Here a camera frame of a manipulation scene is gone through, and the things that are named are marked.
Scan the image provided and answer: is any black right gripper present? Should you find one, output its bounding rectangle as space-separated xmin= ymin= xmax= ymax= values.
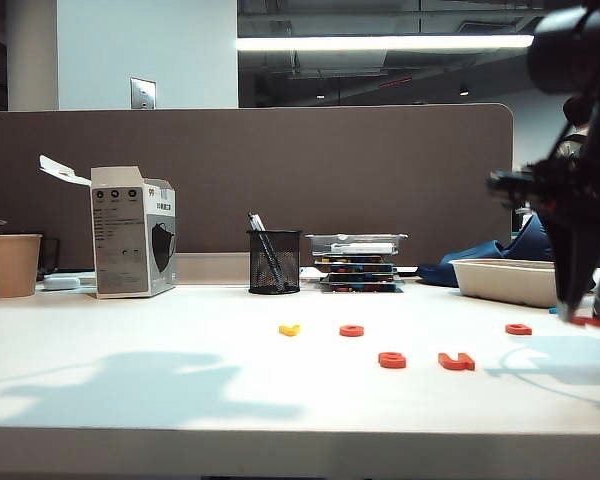
xmin=486 ymin=127 xmax=600 ymax=322

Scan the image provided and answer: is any red letter u magnet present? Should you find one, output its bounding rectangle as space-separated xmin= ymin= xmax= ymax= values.
xmin=437 ymin=351 xmax=477 ymax=372

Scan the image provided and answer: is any small white device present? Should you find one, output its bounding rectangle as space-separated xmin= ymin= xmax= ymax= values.
xmin=42 ymin=274 xmax=83 ymax=292

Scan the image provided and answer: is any black mesh pen holder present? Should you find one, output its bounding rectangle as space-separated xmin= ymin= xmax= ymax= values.
xmin=246 ymin=229 xmax=303 ymax=296

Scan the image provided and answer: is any colourful letter magnet board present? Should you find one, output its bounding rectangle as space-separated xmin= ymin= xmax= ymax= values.
xmin=323 ymin=272 xmax=399 ymax=284
xmin=319 ymin=263 xmax=399 ymax=275
xmin=319 ymin=281 xmax=405 ymax=294
xmin=313 ymin=255 xmax=399 ymax=266

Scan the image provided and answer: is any white ceiling light strip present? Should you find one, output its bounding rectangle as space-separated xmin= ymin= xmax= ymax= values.
xmin=236 ymin=34 xmax=536 ymax=52

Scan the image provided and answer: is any blue fabric bag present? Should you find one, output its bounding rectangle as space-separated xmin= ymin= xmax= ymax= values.
xmin=417 ymin=214 xmax=556 ymax=289

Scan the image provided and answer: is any beige pulp tray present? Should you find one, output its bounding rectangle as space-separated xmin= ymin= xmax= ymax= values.
xmin=449 ymin=258 xmax=561 ymax=309

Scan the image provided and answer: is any black silver pen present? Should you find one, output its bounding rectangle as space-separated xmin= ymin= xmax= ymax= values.
xmin=247 ymin=212 xmax=291 ymax=291

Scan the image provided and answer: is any silver wall plate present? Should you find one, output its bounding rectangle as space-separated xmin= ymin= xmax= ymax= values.
xmin=130 ymin=76 xmax=157 ymax=110

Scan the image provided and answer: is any brown paper cup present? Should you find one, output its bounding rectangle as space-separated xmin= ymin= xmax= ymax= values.
xmin=0 ymin=234 xmax=44 ymax=299

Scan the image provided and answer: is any white grey mask box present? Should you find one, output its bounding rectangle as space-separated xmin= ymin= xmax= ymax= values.
xmin=38 ymin=154 xmax=177 ymax=300

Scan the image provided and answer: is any brown desk partition panel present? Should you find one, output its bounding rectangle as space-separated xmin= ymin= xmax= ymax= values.
xmin=0 ymin=103 xmax=514 ymax=274

